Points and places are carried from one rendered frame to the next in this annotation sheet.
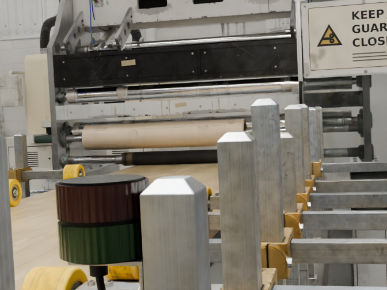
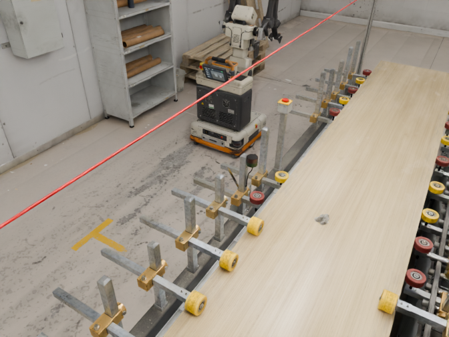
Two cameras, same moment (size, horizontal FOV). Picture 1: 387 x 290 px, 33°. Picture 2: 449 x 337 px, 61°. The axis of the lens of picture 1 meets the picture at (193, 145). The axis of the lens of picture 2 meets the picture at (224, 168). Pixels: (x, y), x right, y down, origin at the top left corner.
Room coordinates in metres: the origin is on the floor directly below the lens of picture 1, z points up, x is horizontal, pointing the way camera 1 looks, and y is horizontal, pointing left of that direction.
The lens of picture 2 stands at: (2.05, 0.41, 2.21)
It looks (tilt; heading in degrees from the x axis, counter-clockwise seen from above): 35 degrees down; 197
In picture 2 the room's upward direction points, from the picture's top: 1 degrees clockwise
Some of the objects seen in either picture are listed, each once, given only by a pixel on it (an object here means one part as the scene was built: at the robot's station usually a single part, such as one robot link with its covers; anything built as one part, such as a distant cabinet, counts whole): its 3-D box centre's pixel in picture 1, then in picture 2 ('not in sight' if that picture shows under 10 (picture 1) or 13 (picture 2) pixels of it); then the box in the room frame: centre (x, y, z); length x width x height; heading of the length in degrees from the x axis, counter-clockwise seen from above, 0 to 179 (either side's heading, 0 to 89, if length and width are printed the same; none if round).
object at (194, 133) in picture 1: (204, 133); not in sight; (3.07, -0.06, 1.05); 1.43 x 0.12 x 0.12; 77
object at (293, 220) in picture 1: (288, 222); (153, 273); (1.16, -0.16, 0.95); 0.14 x 0.06 x 0.05; 167
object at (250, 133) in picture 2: not in sight; (229, 127); (-1.50, -0.64, 0.16); 0.67 x 0.64 x 0.25; 166
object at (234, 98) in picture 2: not in sight; (225, 94); (-1.41, -0.66, 0.59); 0.55 x 0.34 x 0.83; 76
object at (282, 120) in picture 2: not in sight; (280, 142); (-0.09, 0.13, 0.93); 0.05 x 0.05 x 0.45; 77
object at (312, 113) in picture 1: (314, 180); not in sight; (2.11, -0.39, 0.91); 0.04 x 0.04 x 0.48; 77
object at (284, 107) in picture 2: not in sight; (284, 106); (-0.09, 0.13, 1.18); 0.07 x 0.07 x 0.08; 77
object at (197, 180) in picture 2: not in sight; (226, 192); (0.42, -0.08, 0.84); 0.43 x 0.03 x 0.04; 77
